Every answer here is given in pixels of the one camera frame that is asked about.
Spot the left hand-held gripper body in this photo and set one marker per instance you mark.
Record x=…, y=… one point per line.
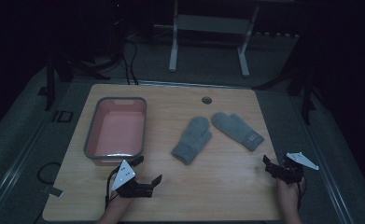
x=123, y=174

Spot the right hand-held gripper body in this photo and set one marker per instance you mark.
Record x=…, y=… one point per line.
x=290, y=172

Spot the pink basin with grey rim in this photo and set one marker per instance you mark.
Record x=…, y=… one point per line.
x=118, y=130

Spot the grey mitten with label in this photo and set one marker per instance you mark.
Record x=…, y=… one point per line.
x=236, y=129

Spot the plain grey mitten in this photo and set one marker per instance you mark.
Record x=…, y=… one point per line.
x=192, y=140

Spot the person's right hand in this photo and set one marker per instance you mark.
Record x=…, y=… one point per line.
x=288, y=197

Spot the person's left hand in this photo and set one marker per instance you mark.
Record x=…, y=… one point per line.
x=117, y=207

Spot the black tripod stand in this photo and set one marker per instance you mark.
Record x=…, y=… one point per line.
x=50, y=84
x=307, y=99

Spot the white metal stand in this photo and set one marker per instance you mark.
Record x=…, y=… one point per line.
x=211, y=24

